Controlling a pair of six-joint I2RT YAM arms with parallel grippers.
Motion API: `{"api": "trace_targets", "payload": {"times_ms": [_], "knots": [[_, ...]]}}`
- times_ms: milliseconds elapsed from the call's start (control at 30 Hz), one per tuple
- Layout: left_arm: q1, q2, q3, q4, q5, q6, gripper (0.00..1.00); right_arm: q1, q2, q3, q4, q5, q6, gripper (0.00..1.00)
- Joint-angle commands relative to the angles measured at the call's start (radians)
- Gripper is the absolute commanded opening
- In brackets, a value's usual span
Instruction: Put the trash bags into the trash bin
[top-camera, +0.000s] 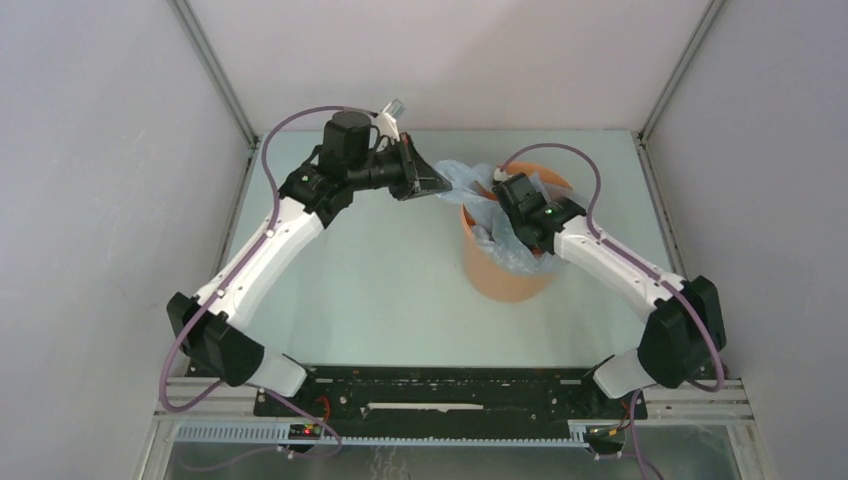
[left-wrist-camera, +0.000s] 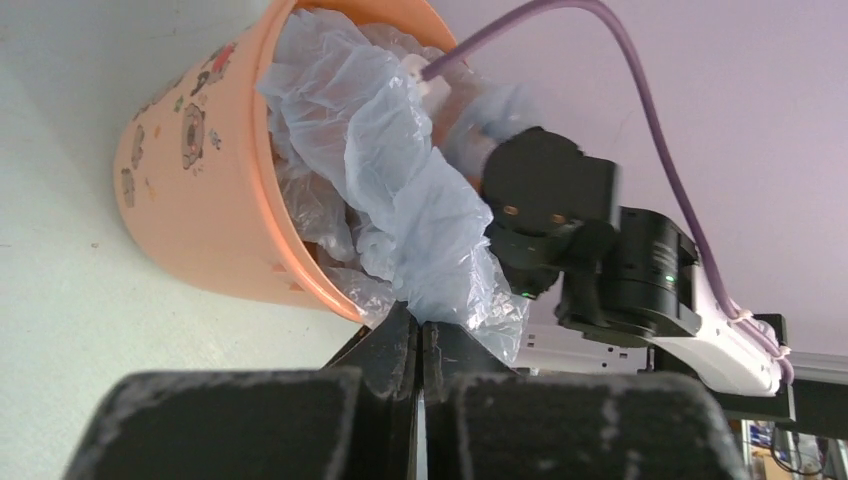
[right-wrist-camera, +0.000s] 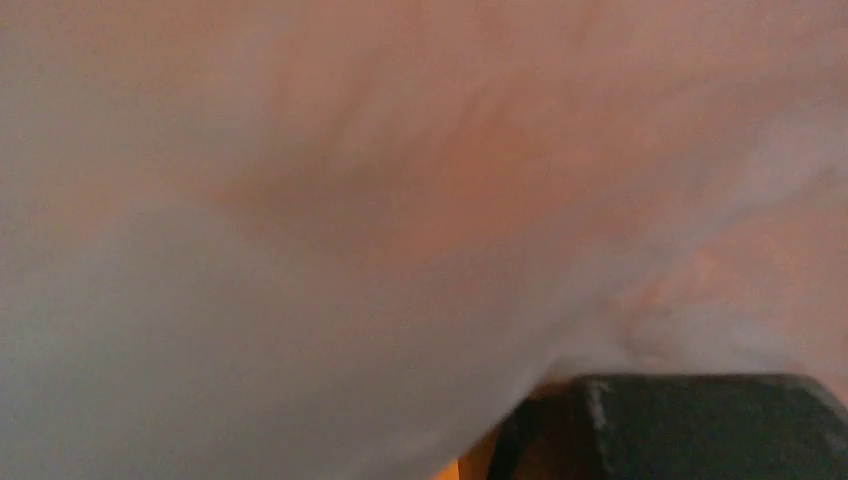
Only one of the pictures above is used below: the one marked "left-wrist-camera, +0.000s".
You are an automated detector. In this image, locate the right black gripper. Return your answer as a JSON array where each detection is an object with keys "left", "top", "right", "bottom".
[{"left": 480, "top": 127, "right": 620, "bottom": 299}]

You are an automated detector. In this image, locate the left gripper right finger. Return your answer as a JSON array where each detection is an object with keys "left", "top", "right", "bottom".
[{"left": 421, "top": 323, "right": 748, "bottom": 479}]

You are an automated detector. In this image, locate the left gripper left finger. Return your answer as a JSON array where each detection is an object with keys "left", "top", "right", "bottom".
[{"left": 65, "top": 304, "right": 419, "bottom": 479}]

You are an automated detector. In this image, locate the blue plastic trash bag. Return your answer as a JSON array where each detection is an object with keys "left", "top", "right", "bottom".
[{"left": 258, "top": 9, "right": 537, "bottom": 363}]

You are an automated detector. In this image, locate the orange trash bin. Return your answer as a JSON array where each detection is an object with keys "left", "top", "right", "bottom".
[{"left": 112, "top": 0, "right": 485, "bottom": 325}]

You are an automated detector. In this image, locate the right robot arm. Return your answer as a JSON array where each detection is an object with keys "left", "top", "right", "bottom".
[{"left": 480, "top": 127, "right": 794, "bottom": 397}]

